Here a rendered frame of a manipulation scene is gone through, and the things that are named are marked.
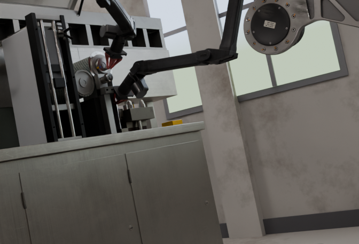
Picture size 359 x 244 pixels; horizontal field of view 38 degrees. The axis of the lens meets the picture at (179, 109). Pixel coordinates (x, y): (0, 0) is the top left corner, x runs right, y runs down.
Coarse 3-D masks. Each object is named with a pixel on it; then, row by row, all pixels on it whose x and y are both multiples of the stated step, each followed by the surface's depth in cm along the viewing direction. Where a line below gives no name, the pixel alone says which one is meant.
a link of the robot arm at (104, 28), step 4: (100, 28) 237; (104, 28) 234; (108, 28) 233; (112, 28) 234; (116, 28) 235; (100, 32) 237; (104, 32) 234; (108, 32) 233; (112, 32) 233; (116, 32) 234; (120, 32) 236; (100, 36) 236; (104, 36) 235; (108, 36) 235; (112, 36) 236; (124, 36) 235; (128, 36) 233; (132, 36) 233; (128, 40) 236
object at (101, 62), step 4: (96, 60) 247; (100, 60) 248; (104, 60) 249; (96, 64) 246; (100, 64) 247; (104, 64) 249; (108, 64) 251; (96, 68) 246; (100, 68) 247; (104, 68) 249; (100, 72) 247; (104, 72) 248
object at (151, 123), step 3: (144, 102) 340; (147, 102) 339; (150, 102) 341; (147, 105) 339; (150, 105) 341; (153, 108) 342; (153, 111) 342; (147, 120) 339; (150, 120) 338; (153, 120) 340; (156, 120) 342; (147, 123) 339; (150, 123) 338; (153, 123) 339; (156, 123) 341; (147, 126) 339; (150, 126) 338; (153, 126) 339; (156, 126) 341
